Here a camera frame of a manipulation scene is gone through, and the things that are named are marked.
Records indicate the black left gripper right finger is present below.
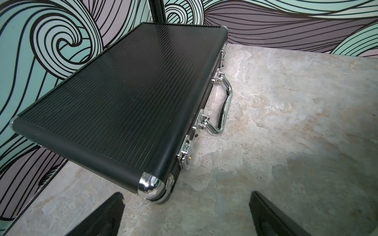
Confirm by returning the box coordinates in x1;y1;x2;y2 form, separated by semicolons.
249;191;311;236

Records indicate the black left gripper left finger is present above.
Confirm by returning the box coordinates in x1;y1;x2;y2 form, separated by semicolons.
67;192;125;236

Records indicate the black corner frame post left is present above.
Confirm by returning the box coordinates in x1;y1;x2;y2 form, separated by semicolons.
148;0;167;24

